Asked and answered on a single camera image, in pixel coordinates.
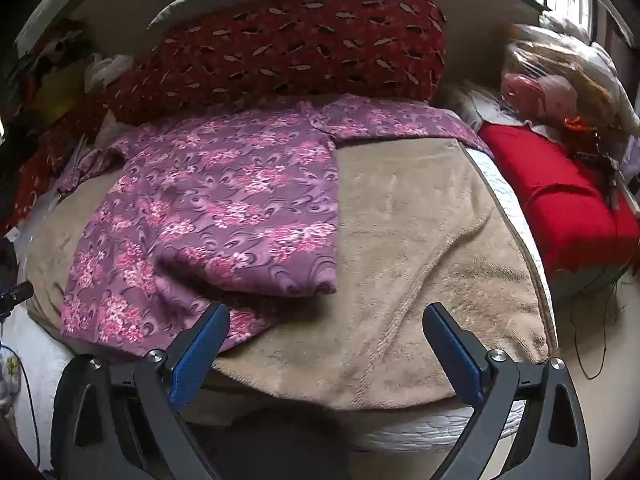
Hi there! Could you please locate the red fish-print pillow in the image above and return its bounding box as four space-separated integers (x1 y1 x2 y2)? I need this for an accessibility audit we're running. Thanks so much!
102 0 447 126

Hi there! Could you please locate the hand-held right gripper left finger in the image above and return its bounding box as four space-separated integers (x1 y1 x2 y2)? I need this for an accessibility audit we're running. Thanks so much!
50 302 231 480

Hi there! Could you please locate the beige fleece blanket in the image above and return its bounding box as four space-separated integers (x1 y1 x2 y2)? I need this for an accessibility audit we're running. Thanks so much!
25 138 557 410

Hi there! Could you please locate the red cloth bundle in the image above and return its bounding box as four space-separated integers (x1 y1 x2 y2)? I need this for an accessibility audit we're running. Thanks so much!
478 124 640 274

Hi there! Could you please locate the clear plastic bag of clothes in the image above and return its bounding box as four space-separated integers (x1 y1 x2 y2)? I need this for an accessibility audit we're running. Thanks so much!
501 14 640 137

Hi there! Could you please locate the white plastic bag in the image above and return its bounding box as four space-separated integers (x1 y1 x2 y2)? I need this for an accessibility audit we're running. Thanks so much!
84 53 135 92

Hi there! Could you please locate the white quilted mattress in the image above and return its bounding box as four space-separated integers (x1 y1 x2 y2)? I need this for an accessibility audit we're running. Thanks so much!
0 147 560 471

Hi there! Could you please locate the purple floral garment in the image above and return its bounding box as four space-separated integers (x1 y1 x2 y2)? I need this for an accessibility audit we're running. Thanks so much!
56 94 493 356

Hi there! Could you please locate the pile of assorted clutter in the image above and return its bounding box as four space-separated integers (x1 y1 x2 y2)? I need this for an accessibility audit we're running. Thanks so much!
5 19 101 131

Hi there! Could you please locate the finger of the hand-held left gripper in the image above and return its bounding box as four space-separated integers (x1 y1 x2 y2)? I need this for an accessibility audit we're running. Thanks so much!
0 281 35 318

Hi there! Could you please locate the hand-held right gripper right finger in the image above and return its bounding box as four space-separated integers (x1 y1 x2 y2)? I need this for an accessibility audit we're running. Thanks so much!
423 303 591 480

